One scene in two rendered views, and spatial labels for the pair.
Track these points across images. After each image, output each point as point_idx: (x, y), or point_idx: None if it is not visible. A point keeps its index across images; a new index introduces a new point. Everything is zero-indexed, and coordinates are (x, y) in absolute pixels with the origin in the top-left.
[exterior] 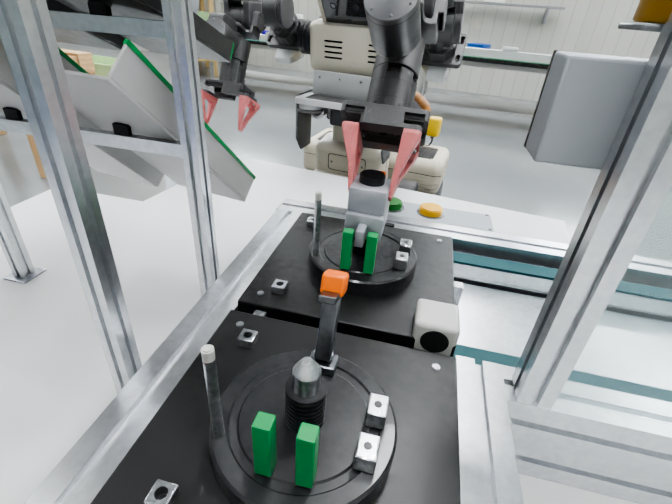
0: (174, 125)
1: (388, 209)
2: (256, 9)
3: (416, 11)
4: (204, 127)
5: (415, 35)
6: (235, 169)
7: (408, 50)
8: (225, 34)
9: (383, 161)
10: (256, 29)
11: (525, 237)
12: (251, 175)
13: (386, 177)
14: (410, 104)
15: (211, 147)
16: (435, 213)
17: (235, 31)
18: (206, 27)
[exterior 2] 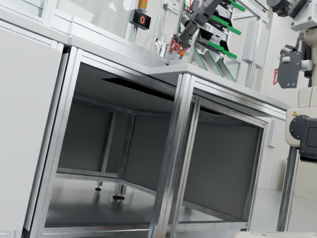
0: (194, 55)
1: (172, 56)
2: (302, 39)
3: (181, 19)
4: (191, 54)
5: (183, 22)
6: (203, 67)
7: (184, 25)
8: (281, 50)
9: (280, 85)
10: (297, 46)
11: (162, 56)
12: (206, 70)
13: (315, 112)
14: (180, 34)
15: (199, 61)
16: None
17: (291, 49)
18: (204, 39)
